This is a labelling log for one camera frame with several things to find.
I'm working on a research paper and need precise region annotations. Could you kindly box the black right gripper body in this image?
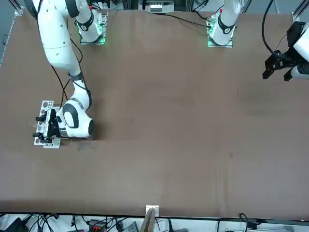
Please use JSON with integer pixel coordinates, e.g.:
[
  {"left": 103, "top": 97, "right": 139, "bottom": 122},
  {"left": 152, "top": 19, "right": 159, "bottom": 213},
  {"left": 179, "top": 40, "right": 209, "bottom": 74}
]
[{"left": 46, "top": 108, "right": 61, "bottom": 140}]

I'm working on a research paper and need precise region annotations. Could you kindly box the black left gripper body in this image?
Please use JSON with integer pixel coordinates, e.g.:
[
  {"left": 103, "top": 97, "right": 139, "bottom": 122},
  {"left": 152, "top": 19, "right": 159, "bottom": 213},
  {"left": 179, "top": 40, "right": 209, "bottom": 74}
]
[{"left": 274, "top": 47, "right": 300, "bottom": 70}]

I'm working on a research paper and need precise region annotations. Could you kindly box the white test tube rack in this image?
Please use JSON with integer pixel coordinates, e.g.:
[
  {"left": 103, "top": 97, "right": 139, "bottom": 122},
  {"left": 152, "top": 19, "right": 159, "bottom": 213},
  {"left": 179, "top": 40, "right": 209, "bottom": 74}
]
[{"left": 33, "top": 100, "right": 62, "bottom": 149}]

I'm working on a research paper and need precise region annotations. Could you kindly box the black power adapter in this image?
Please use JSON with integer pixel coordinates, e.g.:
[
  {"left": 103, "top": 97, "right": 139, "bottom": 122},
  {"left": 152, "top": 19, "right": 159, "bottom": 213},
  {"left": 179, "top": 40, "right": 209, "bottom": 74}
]
[{"left": 4, "top": 217, "right": 30, "bottom": 232}]

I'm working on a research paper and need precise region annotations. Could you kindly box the black orange power strip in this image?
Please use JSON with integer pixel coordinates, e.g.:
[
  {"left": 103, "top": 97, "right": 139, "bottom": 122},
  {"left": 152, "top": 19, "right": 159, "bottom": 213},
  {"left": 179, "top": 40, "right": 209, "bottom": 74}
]
[{"left": 87, "top": 219, "right": 109, "bottom": 232}]

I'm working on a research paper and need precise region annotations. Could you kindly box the grey flat box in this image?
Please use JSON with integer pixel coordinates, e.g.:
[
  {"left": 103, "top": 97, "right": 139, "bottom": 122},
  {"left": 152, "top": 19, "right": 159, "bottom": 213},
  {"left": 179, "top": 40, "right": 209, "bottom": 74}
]
[{"left": 126, "top": 221, "right": 140, "bottom": 232}]

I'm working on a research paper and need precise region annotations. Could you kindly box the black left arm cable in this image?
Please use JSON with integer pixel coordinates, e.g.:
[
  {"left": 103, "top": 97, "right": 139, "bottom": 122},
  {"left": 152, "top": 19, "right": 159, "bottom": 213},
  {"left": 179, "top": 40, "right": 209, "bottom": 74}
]
[{"left": 261, "top": 0, "right": 278, "bottom": 55}]

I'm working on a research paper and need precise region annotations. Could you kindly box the aluminium frame profile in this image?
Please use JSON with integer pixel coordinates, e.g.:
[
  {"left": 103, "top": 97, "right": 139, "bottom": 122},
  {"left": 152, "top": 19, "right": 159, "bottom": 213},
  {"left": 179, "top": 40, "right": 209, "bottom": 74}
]
[
  {"left": 9, "top": 0, "right": 25, "bottom": 15},
  {"left": 291, "top": 0, "right": 309, "bottom": 20}
]

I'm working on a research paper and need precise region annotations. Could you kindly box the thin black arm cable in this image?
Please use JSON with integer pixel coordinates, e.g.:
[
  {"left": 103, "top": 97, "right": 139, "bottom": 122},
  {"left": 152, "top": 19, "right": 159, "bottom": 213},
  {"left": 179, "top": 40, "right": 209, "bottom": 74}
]
[{"left": 61, "top": 33, "right": 84, "bottom": 97}]

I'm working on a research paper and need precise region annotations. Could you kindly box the black cable across table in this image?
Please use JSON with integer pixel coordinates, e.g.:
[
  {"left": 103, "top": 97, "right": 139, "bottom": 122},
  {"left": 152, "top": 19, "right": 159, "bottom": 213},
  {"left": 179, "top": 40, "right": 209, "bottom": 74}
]
[{"left": 153, "top": 11, "right": 212, "bottom": 29}]

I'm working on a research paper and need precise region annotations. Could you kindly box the white post bracket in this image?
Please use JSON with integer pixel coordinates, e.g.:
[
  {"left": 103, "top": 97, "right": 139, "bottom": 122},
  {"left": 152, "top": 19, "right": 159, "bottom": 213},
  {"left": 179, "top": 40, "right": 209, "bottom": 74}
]
[{"left": 145, "top": 205, "right": 160, "bottom": 216}]

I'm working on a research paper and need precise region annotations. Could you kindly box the aluminium camera post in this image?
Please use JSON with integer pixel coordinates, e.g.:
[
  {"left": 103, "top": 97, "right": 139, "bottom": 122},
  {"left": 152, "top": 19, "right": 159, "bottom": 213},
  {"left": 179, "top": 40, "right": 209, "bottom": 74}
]
[{"left": 140, "top": 207, "right": 156, "bottom": 232}]

